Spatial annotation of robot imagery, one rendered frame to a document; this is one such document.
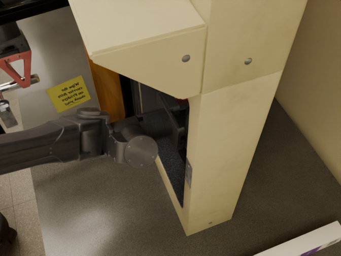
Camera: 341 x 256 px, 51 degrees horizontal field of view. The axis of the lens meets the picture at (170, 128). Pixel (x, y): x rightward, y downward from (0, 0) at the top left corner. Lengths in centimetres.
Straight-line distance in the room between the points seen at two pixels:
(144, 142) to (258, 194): 40
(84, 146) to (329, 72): 59
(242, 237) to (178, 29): 59
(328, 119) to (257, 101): 50
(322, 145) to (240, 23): 70
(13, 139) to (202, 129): 27
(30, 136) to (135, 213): 37
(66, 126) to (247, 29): 33
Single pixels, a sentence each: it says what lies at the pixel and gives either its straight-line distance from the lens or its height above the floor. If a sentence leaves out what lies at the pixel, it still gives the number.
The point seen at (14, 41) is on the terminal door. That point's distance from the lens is 67.
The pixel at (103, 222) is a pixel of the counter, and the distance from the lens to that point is 86.
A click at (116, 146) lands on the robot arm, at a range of 57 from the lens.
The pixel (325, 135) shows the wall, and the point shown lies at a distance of 100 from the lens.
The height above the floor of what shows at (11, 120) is 117.
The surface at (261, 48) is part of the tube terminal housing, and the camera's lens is 41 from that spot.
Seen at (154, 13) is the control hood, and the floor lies 151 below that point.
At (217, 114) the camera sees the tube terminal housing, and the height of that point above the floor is 136.
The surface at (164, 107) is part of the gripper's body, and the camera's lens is 67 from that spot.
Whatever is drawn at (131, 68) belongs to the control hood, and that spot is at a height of 148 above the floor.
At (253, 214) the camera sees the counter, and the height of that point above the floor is 94.
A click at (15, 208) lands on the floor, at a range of 204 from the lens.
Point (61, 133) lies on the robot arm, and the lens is 58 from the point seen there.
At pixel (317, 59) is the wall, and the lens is 95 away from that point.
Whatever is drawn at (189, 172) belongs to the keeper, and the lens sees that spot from 59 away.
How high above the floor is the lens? 172
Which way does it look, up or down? 54 degrees down
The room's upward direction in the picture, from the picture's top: straight up
